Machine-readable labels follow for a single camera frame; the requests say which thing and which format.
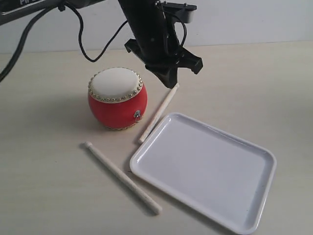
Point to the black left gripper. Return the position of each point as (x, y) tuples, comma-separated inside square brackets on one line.
[(158, 41)]

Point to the small red drum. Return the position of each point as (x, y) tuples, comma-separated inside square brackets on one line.
[(117, 97)]

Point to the white drumstick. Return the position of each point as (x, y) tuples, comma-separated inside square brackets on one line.
[(158, 113), (118, 173)]

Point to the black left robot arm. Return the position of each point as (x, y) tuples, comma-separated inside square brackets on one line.
[(14, 9)]

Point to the white plastic tray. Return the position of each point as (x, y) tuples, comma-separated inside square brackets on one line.
[(219, 175)]

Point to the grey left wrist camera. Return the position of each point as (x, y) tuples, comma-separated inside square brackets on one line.
[(179, 12)]

